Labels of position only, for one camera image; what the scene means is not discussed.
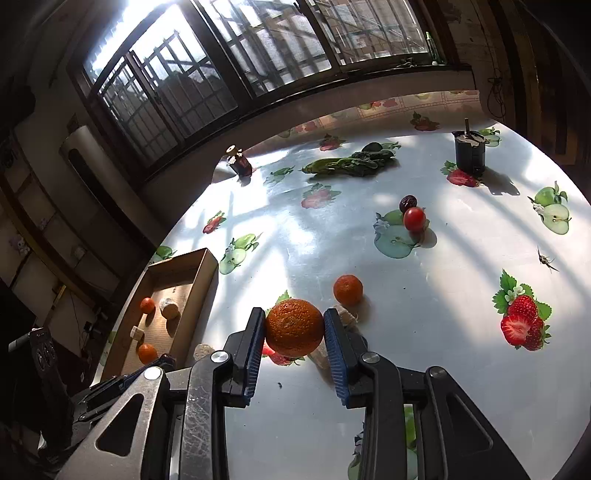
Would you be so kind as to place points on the fruit print tablecloth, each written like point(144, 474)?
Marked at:
point(323, 240)

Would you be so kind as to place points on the small plush toy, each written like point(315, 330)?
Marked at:
point(18, 243)

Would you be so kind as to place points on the white tower air conditioner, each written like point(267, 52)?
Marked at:
point(92, 170)

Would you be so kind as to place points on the wooden wall shelf unit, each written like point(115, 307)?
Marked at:
point(41, 207)

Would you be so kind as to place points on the black cylindrical container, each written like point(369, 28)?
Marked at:
point(470, 154)

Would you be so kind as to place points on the shallow cardboard box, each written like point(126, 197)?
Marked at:
point(189, 286)

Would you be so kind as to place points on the green leafy vegetable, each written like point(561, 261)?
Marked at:
point(353, 164)

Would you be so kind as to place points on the red tomato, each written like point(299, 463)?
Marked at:
point(414, 218)

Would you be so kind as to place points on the small dark corked bottle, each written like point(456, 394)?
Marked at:
point(240, 164)

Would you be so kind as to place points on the small tangerine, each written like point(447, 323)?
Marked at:
point(147, 305)
point(348, 290)
point(147, 353)

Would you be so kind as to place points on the dark red date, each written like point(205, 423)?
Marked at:
point(408, 202)

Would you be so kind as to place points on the large orange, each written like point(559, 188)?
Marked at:
point(293, 327)

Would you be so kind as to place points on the beige puffed cake piece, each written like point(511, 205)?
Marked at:
point(203, 351)
point(347, 316)
point(137, 332)
point(323, 362)
point(169, 308)

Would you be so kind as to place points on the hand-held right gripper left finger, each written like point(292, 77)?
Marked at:
point(253, 355)

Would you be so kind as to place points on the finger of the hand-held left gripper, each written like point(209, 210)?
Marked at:
point(94, 406)
point(138, 374)

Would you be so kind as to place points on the barred dark frame window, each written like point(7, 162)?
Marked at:
point(231, 55)

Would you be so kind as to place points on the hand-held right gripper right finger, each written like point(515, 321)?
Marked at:
point(334, 355)

